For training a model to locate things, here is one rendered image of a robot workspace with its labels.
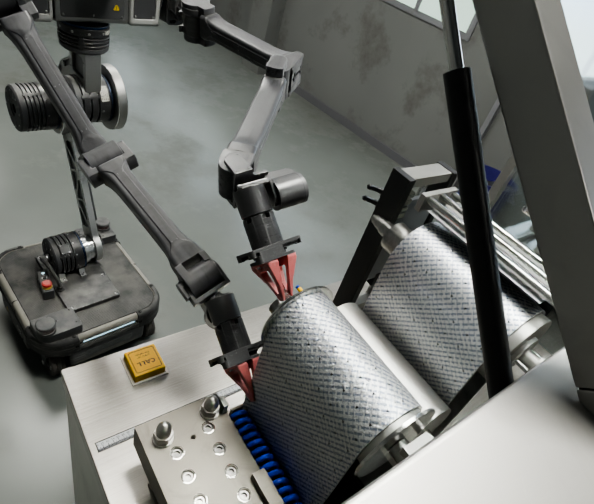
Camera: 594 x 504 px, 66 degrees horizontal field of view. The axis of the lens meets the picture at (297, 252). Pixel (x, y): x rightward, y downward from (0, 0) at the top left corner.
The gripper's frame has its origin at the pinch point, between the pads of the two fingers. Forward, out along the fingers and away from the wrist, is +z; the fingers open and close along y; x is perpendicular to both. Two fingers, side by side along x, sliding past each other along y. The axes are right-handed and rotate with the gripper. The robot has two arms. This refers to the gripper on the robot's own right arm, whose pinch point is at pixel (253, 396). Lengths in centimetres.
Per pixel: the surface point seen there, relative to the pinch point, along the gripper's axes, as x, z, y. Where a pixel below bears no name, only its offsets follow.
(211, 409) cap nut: -2.3, -0.7, 7.6
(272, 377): 10.0, -2.6, 0.2
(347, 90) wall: -211, -214, -304
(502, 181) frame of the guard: 5, -29, -102
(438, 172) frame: 25, -28, -44
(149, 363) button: -25.1, -13.3, 9.5
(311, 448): 14.4, 9.5, 0.3
